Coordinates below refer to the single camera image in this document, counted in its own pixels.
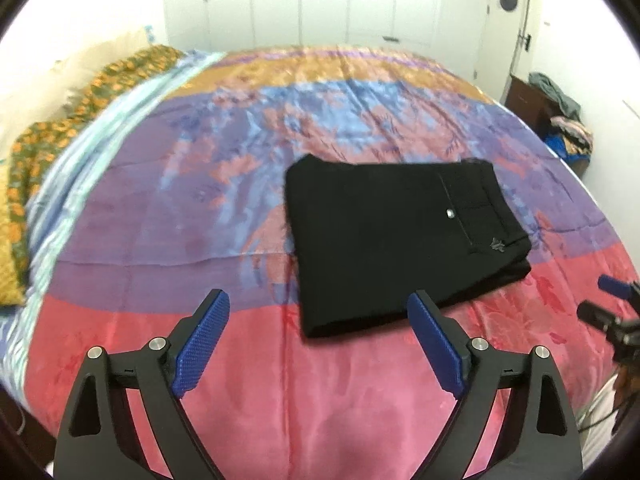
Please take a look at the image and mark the black pants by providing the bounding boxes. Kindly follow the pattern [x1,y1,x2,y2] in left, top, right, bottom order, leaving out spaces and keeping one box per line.
[284,155,532,338]

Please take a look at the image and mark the pile of clothes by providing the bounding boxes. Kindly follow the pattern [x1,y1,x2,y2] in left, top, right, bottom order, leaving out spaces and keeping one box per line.
[528,72,594,178]

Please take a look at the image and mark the dark wooden cabinet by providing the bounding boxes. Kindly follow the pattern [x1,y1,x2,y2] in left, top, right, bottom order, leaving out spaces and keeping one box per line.
[504,76,562,140]

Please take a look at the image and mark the white door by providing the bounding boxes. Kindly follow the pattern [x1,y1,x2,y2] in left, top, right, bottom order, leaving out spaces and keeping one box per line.
[473,0,529,101]

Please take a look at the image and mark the cream padded headboard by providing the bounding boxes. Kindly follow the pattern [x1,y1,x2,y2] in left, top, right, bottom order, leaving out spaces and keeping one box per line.
[1,27,151,160]

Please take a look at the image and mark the orange green floral blanket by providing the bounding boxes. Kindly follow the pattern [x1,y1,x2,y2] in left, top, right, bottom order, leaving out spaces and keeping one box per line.
[8,44,186,287]

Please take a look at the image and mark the white built-in wardrobe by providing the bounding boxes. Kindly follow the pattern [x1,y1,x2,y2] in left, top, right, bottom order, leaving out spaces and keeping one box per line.
[165,0,484,60]

